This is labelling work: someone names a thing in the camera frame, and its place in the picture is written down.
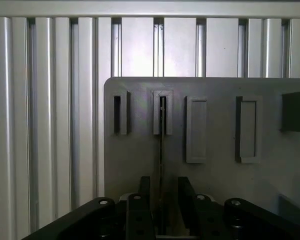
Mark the grey 3D-printed parts rack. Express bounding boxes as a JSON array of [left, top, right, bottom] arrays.
[[103, 76, 300, 226]]

